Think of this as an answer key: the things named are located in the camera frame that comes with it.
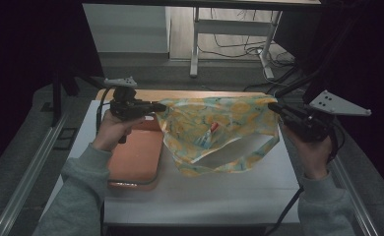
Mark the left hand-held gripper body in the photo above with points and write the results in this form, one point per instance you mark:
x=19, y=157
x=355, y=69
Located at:
x=126, y=105

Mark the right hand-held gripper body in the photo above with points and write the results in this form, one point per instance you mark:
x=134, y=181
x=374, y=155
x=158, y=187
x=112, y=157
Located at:
x=311, y=121

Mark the yellow floral cloth bag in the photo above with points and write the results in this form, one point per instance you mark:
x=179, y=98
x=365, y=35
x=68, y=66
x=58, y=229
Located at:
x=193, y=124

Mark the orange plastic basket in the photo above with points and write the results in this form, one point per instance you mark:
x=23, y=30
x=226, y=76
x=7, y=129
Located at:
x=134, y=157

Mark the blue and red toothpaste tube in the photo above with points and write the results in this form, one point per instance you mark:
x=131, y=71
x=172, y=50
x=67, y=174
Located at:
x=209, y=134

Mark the person's left hand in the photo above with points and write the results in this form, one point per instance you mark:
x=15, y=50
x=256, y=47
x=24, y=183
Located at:
x=111, y=131

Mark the person's right hand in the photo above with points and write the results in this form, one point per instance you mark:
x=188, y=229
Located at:
x=313, y=157

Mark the black metal stand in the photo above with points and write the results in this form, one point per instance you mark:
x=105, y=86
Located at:
x=57, y=98
x=318, y=78

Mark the black floor plate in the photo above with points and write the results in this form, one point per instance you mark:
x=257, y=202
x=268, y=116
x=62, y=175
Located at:
x=65, y=138

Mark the dark curtain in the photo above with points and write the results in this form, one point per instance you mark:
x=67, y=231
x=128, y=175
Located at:
x=373, y=65
x=22, y=49

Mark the white table mat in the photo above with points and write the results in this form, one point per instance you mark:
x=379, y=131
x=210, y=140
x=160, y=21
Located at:
x=206, y=200

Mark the aluminium floor rail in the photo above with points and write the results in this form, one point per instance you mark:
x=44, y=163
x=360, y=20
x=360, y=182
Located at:
x=347, y=187
x=29, y=173

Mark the white metal desk frame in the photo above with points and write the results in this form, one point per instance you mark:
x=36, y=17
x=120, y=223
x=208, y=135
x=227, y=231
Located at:
x=232, y=27

